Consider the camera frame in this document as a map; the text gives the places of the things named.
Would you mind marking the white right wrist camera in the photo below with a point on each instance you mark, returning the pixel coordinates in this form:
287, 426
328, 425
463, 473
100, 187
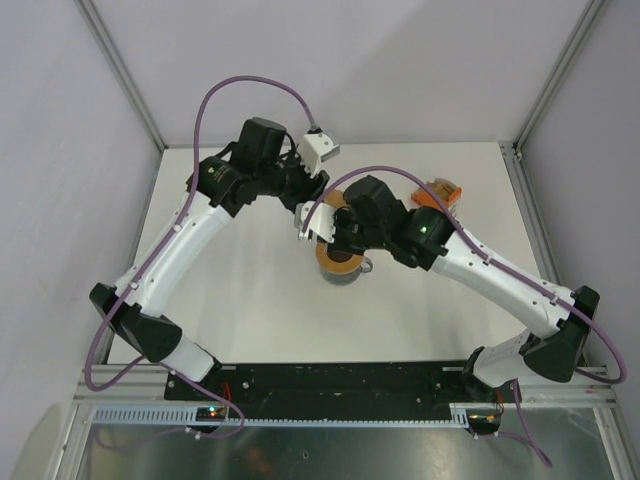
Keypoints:
321, 226

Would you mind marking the grey slotted cable duct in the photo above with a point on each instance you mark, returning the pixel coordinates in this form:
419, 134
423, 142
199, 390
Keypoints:
453, 416

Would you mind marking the grey glass coffee server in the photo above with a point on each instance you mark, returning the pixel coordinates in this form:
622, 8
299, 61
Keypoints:
365, 267

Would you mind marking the left aluminium frame post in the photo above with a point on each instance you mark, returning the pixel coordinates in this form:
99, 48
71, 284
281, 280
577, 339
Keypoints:
110, 51

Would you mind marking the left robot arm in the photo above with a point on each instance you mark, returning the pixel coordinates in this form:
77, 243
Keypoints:
134, 306

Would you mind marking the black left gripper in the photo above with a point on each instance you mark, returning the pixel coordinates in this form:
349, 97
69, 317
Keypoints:
308, 186

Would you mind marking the right aluminium frame post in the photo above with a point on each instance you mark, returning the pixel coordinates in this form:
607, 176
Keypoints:
569, 54

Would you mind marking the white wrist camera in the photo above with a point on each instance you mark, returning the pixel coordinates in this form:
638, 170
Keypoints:
321, 226
314, 149

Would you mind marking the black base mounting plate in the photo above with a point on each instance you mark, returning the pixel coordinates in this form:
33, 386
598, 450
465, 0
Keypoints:
351, 388

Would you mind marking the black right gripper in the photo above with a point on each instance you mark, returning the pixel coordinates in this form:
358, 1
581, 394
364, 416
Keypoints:
341, 215

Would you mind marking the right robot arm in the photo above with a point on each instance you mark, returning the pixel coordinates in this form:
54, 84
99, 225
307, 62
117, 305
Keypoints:
555, 333

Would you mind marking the brown paper coffee filter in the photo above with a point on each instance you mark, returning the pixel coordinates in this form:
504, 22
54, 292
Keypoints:
335, 199

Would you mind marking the aluminium frame post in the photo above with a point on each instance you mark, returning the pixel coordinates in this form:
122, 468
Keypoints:
110, 51
569, 54

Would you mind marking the brown paper coffee filters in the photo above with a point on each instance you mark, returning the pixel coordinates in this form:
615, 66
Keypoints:
442, 187

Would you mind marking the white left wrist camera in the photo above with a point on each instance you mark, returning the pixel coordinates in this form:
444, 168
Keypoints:
314, 149

